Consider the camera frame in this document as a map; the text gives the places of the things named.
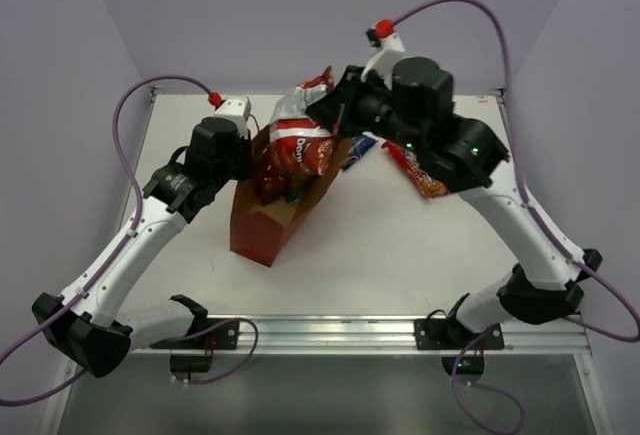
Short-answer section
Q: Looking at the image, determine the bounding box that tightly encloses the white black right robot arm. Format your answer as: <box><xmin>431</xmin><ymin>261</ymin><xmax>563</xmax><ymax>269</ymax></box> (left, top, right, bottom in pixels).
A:
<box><xmin>304</xmin><ymin>57</ymin><xmax>602</xmax><ymax>348</ymax></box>

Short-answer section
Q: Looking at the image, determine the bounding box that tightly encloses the aluminium front mounting rail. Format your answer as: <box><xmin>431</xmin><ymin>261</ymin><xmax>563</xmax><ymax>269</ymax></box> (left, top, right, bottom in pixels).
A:
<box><xmin>114</xmin><ymin>313</ymin><xmax>591</xmax><ymax>356</ymax></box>

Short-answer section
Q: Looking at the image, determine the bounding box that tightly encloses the small green candy packet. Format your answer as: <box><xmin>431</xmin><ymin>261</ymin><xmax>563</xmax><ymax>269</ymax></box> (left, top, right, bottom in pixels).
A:
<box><xmin>285</xmin><ymin>190</ymin><xmax>301</xmax><ymax>205</ymax></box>

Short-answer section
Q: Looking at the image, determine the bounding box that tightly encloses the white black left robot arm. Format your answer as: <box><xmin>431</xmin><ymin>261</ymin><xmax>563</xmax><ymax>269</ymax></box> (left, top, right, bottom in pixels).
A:
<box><xmin>32</xmin><ymin>116</ymin><xmax>252</xmax><ymax>378</ymax></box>

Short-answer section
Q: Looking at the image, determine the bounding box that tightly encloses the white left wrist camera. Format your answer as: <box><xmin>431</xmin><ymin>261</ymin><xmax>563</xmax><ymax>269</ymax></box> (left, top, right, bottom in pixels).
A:
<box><xmin>214</xmin><ymin>96</ymin><xmax>252</xmax><ymax>140</ymax></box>

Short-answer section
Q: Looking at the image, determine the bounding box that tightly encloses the red Doritos chip bag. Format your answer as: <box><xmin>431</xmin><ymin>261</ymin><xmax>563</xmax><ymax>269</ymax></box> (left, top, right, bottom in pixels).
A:
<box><xmin>254</xmin><ymin>145</ymin><xmax>290</xmax><ymax>206</ymax></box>

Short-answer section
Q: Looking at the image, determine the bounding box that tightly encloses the red brown paper bag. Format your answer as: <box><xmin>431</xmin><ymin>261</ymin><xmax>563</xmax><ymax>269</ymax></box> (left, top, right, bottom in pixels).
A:
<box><xmin>230</xmin><ymin>139</ymin><xmax>352</xmax><ymax>267</ymax></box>

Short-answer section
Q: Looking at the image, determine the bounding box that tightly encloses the blue Kettle potato chips bag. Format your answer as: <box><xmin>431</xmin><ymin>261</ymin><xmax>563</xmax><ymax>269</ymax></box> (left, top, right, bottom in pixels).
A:
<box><xmin>342</xmin><ymin>135</ymin><xmax>377</xmax><ymax>171</ymax></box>

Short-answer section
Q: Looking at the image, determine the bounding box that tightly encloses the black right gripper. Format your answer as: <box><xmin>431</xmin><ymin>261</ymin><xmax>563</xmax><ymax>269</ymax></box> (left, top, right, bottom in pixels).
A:
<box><xmin>308</xmin><ymin>63</ymin><xmax>431</xmax><ymax>158</ymax></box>

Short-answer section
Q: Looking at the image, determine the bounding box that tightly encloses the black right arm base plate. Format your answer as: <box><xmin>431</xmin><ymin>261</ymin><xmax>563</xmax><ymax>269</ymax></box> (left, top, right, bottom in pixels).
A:
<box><xmin>413</xmin><ymin>309</ymin><xmax>478</xmax><ymax>351</ymax></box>

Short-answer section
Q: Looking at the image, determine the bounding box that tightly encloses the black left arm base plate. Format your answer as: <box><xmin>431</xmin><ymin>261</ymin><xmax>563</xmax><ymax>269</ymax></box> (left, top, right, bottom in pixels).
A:
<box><xmin>151</xmin><ymin>318</ymin><xmax>240</xmax><ymax>351</ymax></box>

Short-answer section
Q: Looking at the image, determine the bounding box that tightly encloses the red patterned snack bag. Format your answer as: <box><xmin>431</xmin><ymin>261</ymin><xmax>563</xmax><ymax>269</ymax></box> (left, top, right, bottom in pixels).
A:
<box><xmin>382</xmin><ymin>142</ymin><xmax>450</xmax><ymax>199</ymax></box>

